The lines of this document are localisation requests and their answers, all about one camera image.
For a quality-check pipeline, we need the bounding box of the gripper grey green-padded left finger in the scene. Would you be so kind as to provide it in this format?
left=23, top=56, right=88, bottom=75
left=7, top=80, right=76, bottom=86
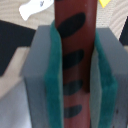
left=21, top=24, right=64, bottom=128

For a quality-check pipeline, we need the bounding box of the gripper grey green-padded right finger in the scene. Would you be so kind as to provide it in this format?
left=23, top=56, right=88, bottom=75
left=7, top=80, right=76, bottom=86
left=90, top=28, right=128, bottom=128

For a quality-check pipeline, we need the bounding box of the brown grilled sausage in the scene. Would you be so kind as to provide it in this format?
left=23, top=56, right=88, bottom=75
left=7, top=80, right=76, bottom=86
left=55, top=0, right=98, bottom=128

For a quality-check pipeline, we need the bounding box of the yellow box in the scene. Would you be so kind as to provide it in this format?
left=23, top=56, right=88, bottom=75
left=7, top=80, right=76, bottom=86
left=99, top=0, right=111, bottom=8

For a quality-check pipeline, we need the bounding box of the white fish toy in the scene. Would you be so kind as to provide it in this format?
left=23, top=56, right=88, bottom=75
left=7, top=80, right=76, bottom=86
left=19, top=0, right=54, bottom=21

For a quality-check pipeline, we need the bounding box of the beige woven placemat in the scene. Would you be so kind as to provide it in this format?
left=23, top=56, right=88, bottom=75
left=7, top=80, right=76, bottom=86
left=0, top=0, right=128, bottom=99

